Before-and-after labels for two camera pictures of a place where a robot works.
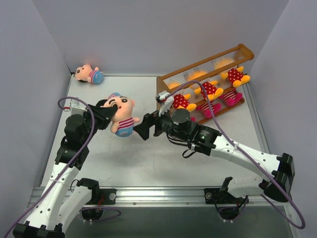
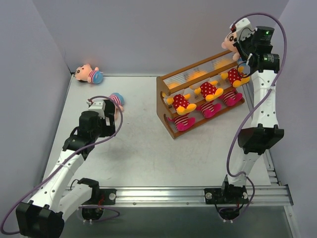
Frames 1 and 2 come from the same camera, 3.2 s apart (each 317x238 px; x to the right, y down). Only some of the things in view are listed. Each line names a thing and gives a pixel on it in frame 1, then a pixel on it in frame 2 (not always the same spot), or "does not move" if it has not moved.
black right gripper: [152, 124] to [240, 49]
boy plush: [122, 123] to [230, 38]
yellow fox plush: [180, 101] does not move
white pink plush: [231, 97] does not move
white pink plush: [205, 108] does not move
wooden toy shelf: [211, 86] does not move
